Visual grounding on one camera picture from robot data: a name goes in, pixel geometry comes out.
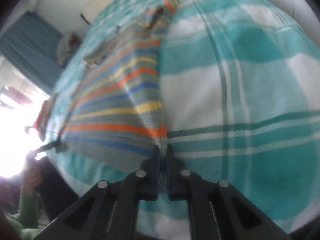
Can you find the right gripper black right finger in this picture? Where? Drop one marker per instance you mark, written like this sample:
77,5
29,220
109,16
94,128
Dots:
217,210

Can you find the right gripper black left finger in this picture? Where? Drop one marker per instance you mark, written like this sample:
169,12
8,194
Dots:
108,210

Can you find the striped knit sweater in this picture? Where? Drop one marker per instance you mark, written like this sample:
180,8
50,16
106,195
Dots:
116,115

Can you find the pile of clothes on nightstand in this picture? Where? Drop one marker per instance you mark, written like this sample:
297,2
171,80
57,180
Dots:
66,48

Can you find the blue curtain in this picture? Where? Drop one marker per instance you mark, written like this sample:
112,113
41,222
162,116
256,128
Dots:
30,45

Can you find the teal white plaid bedspread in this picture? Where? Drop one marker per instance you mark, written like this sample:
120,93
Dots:
239,85

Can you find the white wardrobe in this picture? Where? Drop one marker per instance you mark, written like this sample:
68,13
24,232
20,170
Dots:
285,0

